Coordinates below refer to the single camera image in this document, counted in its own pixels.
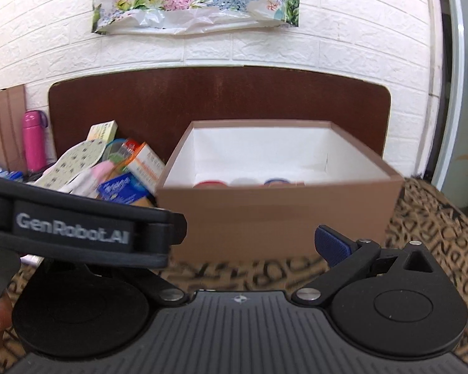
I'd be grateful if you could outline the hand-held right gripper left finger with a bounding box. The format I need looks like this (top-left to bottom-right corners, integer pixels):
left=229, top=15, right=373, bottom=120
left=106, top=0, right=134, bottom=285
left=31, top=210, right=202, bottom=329
left=138, top=267, right=190, bottom=305

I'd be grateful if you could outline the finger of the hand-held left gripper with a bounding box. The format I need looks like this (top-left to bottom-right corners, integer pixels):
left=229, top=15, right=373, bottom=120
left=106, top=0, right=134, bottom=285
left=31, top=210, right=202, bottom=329
left=149, top=211, right=188, bottom=251

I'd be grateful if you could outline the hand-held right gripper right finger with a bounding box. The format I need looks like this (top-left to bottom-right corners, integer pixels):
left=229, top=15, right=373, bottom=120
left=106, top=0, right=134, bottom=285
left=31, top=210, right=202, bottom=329
left=292, top=225, right=441, bottom=308

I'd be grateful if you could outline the pinkish brown cardboard box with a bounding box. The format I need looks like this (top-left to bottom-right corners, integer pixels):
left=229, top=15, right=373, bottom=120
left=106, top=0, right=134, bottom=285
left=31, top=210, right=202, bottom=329
left=156, top=120, right=405, bottom=262

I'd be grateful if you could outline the pink soft item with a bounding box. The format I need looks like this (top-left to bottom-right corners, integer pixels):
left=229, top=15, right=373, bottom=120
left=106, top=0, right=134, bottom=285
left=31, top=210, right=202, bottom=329
left=81, top=161, right=115, bottom=196

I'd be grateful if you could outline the blue medicine box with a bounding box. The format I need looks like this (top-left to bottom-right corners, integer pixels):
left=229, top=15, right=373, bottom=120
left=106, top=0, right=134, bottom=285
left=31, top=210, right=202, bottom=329
left=97, top=173, right=157, bottom=207

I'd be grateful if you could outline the dotted white insole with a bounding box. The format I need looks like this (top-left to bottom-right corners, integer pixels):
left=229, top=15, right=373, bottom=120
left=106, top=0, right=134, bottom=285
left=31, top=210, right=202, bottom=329
left=34, top=137, right=107, bottom=192

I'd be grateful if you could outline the orange and white medicine box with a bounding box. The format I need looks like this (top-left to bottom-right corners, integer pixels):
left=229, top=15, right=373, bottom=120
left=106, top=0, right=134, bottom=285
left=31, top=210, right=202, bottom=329
left=123, top=142, right=167, bottom=186

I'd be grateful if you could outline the blue tissue pack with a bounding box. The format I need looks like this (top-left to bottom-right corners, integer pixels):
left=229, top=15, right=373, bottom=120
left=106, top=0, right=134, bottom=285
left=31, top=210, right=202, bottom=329
left=0, top=161, right=24, bottom=182

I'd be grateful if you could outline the clear round lid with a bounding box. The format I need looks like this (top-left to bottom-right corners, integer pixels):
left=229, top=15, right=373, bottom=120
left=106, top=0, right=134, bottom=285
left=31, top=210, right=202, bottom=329
left=101, top=140, right=130, bottom=165

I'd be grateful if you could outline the pink thermos bottle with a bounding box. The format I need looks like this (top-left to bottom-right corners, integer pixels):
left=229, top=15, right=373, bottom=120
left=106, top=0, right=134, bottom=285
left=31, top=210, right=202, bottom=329
left=22, top=110, right=50, bottom=173

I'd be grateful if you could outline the red foil packet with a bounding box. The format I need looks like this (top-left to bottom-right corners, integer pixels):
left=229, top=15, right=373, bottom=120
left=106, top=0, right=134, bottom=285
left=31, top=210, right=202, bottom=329
left=121, top=138, right=142, bottom=157

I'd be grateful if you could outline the letter printed blanket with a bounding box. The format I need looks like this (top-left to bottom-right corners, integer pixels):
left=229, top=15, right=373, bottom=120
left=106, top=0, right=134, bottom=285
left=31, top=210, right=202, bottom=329
left=0, top=177, right=468, bottom=367

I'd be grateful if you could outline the pale yellow small box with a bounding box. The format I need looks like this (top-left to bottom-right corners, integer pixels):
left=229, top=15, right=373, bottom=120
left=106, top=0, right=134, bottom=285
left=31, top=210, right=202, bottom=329
left=86, top=121, right=118, bottom=143

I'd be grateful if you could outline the brown paper bag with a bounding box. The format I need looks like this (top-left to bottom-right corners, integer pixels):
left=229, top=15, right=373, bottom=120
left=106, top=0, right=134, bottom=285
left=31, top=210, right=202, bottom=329
left=0, top=84, right=28, bottom=172

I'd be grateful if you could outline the brown wooden headboard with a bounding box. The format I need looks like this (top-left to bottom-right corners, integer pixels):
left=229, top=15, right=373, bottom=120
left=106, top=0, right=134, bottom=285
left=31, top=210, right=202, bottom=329
left=48, top=66, right=393, bottom=188

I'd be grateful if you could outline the floral plastic bag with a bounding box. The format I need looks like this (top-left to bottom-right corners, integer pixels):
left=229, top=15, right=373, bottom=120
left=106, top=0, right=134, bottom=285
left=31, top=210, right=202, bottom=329
left=91, top=0, right=303, bottom=36

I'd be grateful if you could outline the white door frame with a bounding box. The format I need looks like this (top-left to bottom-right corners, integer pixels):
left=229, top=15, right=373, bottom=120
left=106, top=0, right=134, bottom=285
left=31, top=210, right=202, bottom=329
left=433, top=0, right=468, bottom=213

